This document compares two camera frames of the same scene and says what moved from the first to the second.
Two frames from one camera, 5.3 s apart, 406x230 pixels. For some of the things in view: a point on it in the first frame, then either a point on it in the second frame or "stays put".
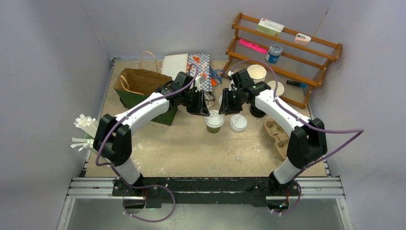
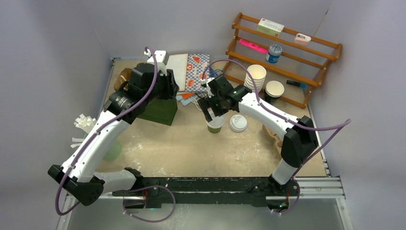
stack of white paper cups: (257, 72) stays put
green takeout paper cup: (213, 130) stays put
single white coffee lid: (215, 120) stays put
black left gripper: (200, 108) -> (171, 87)
